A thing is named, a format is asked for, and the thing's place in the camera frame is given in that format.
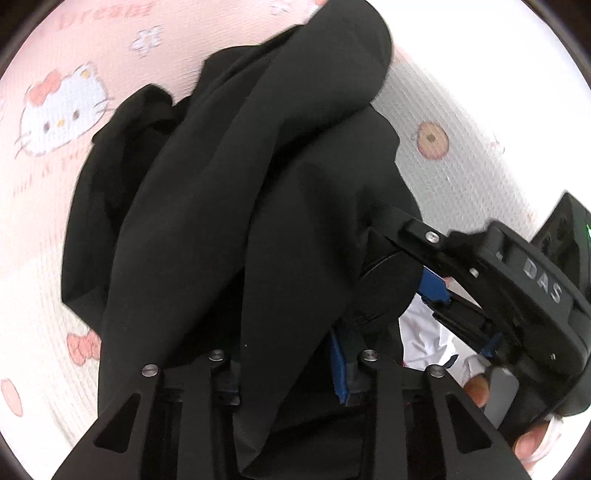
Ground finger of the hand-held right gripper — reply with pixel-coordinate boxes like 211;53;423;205
369;203;485;278
418;270;506;358

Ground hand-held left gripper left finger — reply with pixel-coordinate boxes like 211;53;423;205
53;352;242;480

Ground black pants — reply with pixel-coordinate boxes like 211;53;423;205
61;0;423;480

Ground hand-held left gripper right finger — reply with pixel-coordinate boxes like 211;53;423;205
330;333;532;480

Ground pink printed blanket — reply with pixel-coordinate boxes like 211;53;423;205
0;0;546;457

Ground person's white printed pajamas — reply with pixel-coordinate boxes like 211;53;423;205
399;295;485;388

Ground person's right hand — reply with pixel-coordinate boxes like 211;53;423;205
464;376;561;467

